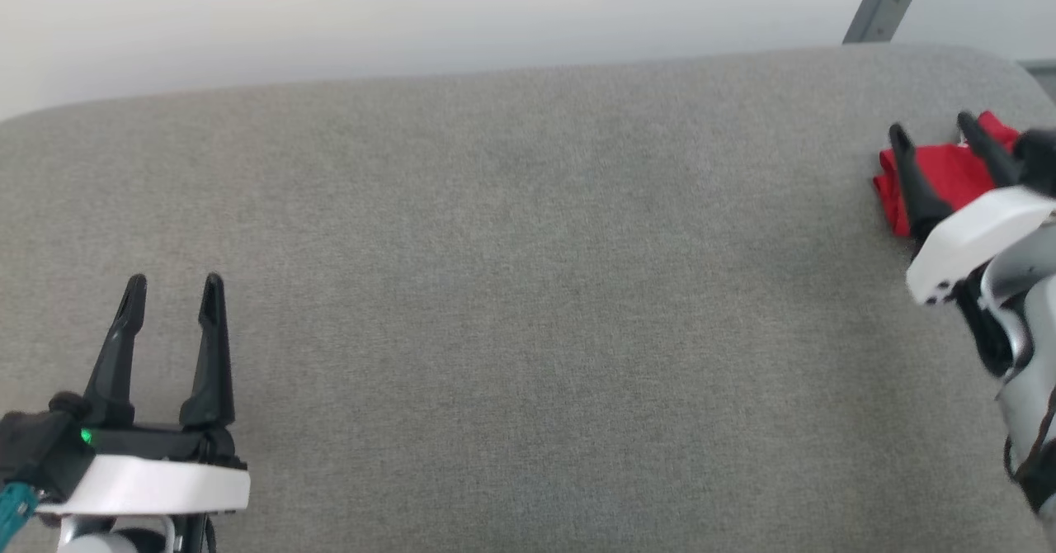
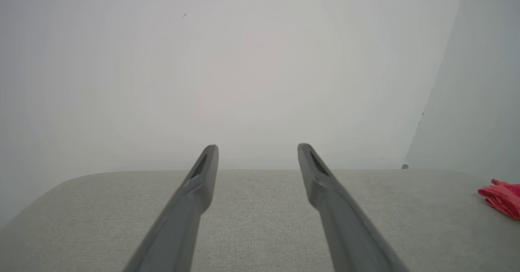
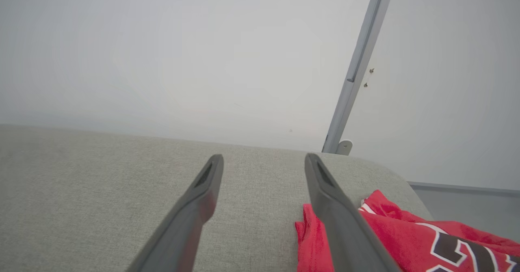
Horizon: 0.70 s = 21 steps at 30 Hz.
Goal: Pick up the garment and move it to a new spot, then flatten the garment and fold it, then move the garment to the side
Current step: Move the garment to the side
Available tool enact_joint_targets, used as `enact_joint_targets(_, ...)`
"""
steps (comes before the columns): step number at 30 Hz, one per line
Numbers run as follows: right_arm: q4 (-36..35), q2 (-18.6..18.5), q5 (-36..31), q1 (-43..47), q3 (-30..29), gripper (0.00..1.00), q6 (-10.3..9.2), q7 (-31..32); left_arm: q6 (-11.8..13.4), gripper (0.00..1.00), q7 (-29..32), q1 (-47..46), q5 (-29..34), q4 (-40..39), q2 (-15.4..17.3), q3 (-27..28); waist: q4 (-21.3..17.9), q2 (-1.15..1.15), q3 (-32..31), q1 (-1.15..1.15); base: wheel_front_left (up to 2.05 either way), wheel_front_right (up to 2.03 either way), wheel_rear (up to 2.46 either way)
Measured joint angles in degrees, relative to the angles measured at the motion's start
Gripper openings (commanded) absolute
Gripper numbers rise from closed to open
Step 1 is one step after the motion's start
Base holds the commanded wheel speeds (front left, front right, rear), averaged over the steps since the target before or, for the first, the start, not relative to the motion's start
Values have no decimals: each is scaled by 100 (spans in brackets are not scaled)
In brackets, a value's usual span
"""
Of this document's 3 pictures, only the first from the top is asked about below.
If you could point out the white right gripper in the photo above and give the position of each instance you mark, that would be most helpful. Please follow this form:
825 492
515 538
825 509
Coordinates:
973 239

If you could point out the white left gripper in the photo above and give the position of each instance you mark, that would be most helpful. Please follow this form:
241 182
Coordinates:
157 483

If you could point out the red garment with white stripes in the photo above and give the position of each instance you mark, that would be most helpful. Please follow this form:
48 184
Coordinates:
949 173

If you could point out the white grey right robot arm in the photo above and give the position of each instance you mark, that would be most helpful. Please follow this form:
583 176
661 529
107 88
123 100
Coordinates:
1031 347

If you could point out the grey fabric sofa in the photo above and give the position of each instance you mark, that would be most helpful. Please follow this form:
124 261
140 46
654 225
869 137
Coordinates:
536 289

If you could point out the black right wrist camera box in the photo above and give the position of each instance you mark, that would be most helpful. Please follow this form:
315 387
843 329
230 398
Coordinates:
1039 161

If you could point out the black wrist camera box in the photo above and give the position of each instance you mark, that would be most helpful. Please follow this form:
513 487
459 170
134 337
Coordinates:
41 450
1039 161

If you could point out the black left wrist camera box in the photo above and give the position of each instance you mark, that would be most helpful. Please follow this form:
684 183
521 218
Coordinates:
41 450

